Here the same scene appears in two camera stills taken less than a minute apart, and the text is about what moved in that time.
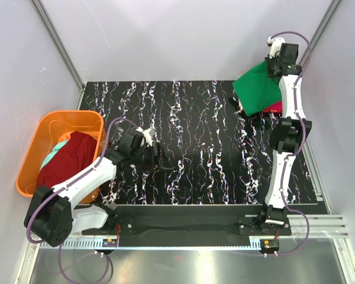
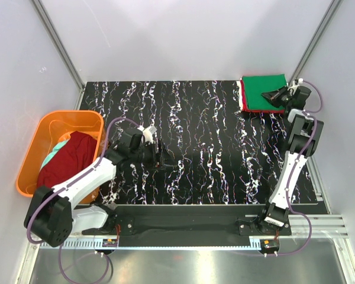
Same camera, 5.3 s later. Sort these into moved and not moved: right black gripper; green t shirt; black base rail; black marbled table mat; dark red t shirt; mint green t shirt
Moved: green t shirt; right black gripper
Not moved: dark red t shirt; black base rail; black marbled table mat; mint green t shirt
